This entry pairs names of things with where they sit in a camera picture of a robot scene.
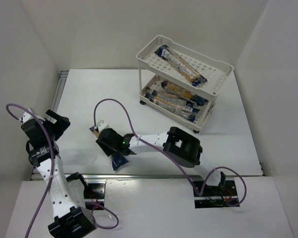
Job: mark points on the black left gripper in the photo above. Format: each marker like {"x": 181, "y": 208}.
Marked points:
{"x": 58, "y": 121}

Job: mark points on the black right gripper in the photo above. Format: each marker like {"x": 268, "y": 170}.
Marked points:
{"x": 105, "y": 143}

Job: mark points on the yellow spaghetti bag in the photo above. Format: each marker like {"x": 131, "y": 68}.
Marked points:
{"x": 117, "y": 160}
{"x": 183, "y": 93}

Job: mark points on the spaghetti bag with white label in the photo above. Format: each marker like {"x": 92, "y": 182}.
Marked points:
{"x": 181, "y": 65}

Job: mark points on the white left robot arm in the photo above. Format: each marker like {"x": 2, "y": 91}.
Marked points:
{"x": 71, "y": 218}

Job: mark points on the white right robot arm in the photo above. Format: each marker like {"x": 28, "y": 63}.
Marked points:
{"x": 181, "y": 147}

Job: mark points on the cream two-tier shelf cart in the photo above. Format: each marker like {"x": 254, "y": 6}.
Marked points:
{"x": 216, "y": 72}

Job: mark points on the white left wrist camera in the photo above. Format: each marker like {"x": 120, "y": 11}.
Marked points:
{"x": 26, "y": 116}

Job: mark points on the aluminium table edge rail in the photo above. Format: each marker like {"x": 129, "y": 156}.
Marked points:
{"x": 59, "y": 90}

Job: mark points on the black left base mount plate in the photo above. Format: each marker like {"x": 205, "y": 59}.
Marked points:
{"x": 94, "y": 192}

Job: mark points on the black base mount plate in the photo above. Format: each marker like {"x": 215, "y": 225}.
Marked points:
{"x": 94, "y": 192}
{"x": 213, "y": 197}

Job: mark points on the front aluminium rail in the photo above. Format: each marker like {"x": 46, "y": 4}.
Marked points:
{"x": 37, "y": 176}

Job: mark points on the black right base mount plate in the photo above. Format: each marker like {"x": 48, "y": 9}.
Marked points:
{"x": 213, "y": 197}

